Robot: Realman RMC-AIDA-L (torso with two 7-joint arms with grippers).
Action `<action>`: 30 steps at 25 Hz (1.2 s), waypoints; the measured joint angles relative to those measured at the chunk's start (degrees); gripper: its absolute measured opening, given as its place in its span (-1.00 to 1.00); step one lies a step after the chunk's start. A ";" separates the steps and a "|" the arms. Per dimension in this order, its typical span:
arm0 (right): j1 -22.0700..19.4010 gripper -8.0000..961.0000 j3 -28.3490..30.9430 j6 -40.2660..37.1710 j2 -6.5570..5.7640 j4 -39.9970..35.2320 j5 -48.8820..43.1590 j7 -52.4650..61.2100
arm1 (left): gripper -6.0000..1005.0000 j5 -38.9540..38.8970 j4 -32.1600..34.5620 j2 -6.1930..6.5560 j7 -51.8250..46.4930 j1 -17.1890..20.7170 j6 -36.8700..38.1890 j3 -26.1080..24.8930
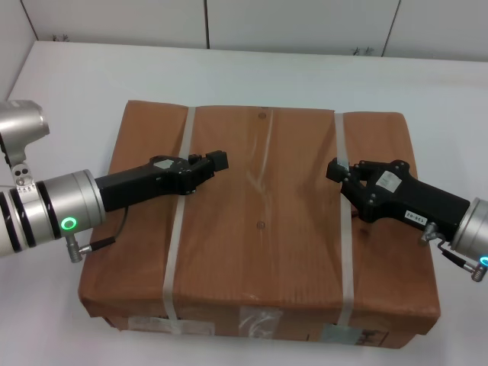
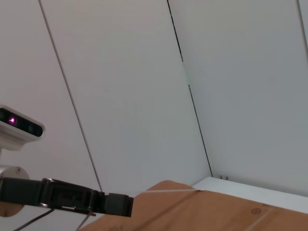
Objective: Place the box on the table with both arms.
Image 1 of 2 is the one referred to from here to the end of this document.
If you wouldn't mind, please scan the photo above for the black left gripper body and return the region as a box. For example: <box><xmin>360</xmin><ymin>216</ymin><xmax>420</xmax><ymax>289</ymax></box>
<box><xmin>94</xmin><ymin>154</ymin><xmax>198</xmax><ymax>214</ymax></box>

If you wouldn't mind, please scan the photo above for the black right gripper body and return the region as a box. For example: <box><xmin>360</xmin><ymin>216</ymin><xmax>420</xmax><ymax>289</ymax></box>
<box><xmin>342</xmin><ymin>159</ymin><xmax>471</xmax><ymax>234</ymax></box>

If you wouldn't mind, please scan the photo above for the white plastic packing strap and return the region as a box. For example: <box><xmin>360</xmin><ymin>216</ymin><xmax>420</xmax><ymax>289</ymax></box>
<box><xmin>162</xmin><ymin>106</ymin><xmax>197</xmax><ymax>333</ymax></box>
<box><xmin>333</xmin><ymin>111</ymin><xmax>355</xmax><ymax>328</ymax></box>

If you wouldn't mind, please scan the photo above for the brown cardboard box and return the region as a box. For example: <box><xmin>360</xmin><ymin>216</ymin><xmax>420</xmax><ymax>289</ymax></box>
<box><xmin>77</xmin><ymin>99</ymin><xmax>443</xmax><ymax>349</ymax></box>

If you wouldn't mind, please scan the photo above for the right arm cable with connector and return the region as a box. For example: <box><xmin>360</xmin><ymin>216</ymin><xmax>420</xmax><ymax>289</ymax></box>
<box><xmin>420</xmin><ymin>222</ymin><xmax>488</xmax><ymax>284</ymax></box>

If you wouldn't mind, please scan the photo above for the arm cable with connector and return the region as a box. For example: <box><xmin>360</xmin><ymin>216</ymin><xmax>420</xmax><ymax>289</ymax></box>
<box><xmin>420</xmin><ymin>222</ymin><xmax>488</xmax><ymax>284</ymax></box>
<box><xmin>66</xmin><ymin>210</ymin><xmax>130</xmax><ymax>265</ymax></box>

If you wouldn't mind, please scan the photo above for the left arm cable with connector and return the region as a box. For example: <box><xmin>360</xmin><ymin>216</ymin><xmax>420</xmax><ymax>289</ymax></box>
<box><xmin>66</xmin><ymin>210</ymin><xmax>130</xmax><ymax>265</ymax></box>

